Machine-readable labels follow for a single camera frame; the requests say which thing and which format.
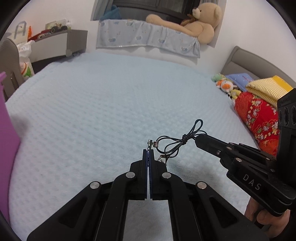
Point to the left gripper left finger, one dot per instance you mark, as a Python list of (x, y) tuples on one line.
[(98, 212)]

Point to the blue patterned hanging cloth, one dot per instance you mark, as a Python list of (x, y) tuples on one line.
[(134, 33)]

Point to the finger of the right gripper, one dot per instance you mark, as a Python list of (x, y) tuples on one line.
[(250, 153), (226, 152)]

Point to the light blue bed blanket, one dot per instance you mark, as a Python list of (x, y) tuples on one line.
[(87, 119)]

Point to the grey chair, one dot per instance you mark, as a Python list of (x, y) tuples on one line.
[(11, 66)]

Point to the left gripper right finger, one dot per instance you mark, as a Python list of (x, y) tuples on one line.
[(198, 212)]

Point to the white tote bag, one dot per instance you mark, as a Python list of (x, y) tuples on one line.
[(19, 34)]

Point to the grey headboard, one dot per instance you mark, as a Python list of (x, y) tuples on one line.
[(243, 61)]

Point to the toy vehicle on desk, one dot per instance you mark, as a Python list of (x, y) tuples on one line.
[(51, 29)]

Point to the small plush toys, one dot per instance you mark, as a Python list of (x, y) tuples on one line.
[(227, 86)]

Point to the blue patterned pillow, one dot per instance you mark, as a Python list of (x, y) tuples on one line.
[(241, 80)]

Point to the red floral quilt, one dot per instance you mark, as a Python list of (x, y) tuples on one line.
[(261, 118)]

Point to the tan teddy bear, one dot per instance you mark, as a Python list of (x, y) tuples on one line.
[(201, 23)]

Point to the blue plush toy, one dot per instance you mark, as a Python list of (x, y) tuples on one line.
[(112, 14)]

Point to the purple plastic tub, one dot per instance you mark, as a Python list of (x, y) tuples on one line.
[(10, 142)]

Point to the right hand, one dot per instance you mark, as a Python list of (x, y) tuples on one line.
[(276, 224)]

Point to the yellow folded blanket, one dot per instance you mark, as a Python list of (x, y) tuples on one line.
[(269, 89)]

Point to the grey white desk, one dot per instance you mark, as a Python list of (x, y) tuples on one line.
[(63, 43)]

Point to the white plastic bag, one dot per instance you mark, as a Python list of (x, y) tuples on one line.
[(24, 51)]

